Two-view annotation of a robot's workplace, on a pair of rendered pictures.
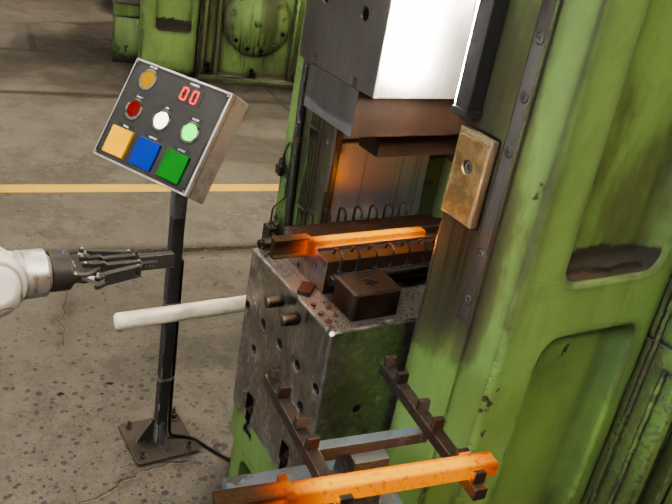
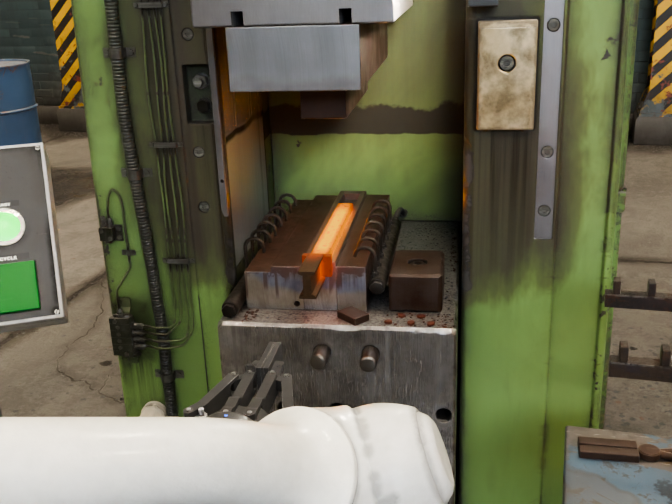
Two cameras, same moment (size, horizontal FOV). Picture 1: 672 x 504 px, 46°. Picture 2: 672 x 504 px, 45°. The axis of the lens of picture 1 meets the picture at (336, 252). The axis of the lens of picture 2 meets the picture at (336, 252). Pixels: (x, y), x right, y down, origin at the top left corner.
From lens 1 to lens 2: 1.18 m
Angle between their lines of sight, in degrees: 42
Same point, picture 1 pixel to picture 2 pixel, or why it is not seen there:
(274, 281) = (295, 337)
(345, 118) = (341, 69)
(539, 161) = (599, 16)
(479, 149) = (520, 35)
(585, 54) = not seen: outside the picture
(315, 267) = (339, 287)
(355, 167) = (235, 172)
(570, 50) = not seen: outside the picture
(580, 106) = not seen: outside the picture
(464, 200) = (515, 102)
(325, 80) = (274, 38)
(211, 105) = (16, 173)
